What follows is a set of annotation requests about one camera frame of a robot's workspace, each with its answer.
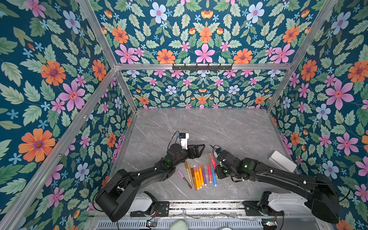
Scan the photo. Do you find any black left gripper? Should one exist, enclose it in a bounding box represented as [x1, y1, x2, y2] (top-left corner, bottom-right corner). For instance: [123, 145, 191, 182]
[173, 143, 206, 168]

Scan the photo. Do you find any pink highlighter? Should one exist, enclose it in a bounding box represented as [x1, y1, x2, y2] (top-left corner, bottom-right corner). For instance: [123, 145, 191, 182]
[208, 163, 212, 183]
[210, 155, 216, 170]

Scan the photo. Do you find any blue highlighter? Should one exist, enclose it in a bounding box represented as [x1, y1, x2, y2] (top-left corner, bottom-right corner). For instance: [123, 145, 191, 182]
[211, 168, 217, 186]

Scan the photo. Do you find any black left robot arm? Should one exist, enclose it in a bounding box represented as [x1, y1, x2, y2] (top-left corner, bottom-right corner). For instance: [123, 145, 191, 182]
[93, 143, 205, 222]

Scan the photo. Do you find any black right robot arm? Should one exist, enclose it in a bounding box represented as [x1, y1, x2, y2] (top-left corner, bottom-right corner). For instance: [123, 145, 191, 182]
[213, 147, 339, 224]

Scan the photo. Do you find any beige pen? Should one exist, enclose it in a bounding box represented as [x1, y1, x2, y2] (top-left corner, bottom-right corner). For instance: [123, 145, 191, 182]
[188, 164, 196, 189]

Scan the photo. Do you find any gold brown pen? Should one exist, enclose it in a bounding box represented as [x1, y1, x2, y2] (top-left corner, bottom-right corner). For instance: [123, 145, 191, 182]
[184, 161, 193, 185]

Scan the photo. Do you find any pink cap brown pen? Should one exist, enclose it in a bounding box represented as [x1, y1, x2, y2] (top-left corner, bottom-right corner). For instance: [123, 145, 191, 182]
[177, 170, 193, 189]

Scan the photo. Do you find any orange highlighter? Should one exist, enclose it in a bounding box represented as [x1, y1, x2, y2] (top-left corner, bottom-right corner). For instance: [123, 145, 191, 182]
[191, 168, 199, 191]
[198, 165, 205, 186]
[194, 167, 202, 189]

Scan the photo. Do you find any purple highlighter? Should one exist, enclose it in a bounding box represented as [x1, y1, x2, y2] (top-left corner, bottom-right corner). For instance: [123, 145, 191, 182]
[200, 164, 207, 186]

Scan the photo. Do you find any white box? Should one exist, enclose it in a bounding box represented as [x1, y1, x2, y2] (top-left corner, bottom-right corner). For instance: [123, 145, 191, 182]
[269, 151, 297, 173]

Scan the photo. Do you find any metal hook rack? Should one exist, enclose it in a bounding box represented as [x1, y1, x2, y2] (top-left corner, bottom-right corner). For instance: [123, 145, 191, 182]
[172, 63, 233, 71]

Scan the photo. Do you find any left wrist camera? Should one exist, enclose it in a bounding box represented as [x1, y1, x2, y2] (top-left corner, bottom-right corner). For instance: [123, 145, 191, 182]
[178, 133, 189, 150]

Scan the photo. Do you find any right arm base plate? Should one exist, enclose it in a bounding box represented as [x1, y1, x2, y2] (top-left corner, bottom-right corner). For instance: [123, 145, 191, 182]
[242, 191, 284, 216]

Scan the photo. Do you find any aluminium front rail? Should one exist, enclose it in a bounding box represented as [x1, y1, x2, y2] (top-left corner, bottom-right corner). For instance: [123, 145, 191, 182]
[89, 199, 328, 219]

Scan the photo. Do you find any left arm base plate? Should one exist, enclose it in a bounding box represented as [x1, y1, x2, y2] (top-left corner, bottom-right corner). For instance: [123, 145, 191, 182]
[127, 191, 170, 217]

